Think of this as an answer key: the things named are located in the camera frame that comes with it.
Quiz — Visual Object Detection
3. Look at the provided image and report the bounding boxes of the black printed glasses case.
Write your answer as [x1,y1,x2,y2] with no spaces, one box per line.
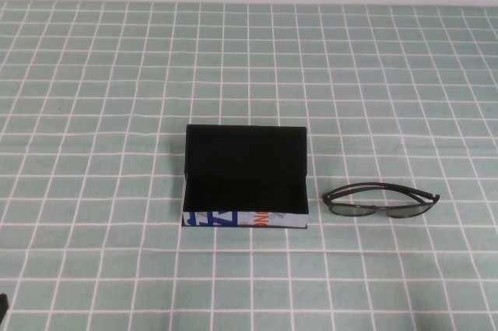
[181,124,311,230]

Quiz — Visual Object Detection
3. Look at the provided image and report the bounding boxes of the dark framed glasses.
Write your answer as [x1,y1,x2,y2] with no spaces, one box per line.
[322,181,441,220]

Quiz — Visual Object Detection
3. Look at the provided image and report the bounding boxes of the green white checked tablecloth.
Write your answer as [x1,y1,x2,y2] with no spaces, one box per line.
[0,0,498,331]

